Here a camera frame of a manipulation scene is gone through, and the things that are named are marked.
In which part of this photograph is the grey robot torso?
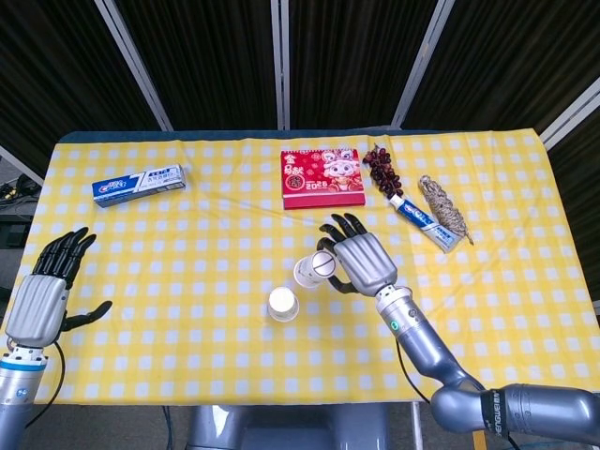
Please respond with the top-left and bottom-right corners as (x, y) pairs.
(187, 403), (388, 450)

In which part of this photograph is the black equipment box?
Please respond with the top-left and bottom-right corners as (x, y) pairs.
(0, 210), (32, 252)

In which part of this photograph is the red desk calendar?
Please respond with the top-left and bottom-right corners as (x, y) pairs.
(279, 147), (367, 210)

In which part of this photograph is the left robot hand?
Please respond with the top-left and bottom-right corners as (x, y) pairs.
(4, 227), (113, 349)

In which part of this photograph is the tangle of floor cables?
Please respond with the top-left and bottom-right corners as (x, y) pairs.
(0, 172), (41, 210)

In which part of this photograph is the blue white toothpaste box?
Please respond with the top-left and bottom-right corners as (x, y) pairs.
(91, 163), (188, 208)

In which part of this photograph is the dark red grape bunch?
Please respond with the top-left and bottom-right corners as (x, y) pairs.
(362, 147), (404, 198)

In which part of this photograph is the beige twine bundle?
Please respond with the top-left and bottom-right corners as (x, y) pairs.
(418, 174), (474, 246)

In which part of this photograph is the yellow white checked tablecloth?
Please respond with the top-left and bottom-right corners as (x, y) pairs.
(2, 130), (600, 407)

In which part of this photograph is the paper cup with line mark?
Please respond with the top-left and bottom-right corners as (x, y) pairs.
(292, 249), (339, 288)

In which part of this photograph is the blue white toothpaste tube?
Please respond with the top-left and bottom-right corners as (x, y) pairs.
(388, 194), (460, 254)

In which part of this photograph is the white table leg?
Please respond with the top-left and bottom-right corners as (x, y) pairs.
(411, 401), (425, 450)

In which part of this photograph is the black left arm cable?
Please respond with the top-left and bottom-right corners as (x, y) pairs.
(25, 340), (66, 428)

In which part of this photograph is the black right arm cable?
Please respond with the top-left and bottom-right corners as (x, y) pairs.
(396, 339), (431, 405)

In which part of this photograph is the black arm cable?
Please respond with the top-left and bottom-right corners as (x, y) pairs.
(25, 340), (66, 428)
(396, 339), (431, 405)

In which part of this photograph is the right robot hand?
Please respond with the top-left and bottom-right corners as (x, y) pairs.
(318, 213), (399, 297)

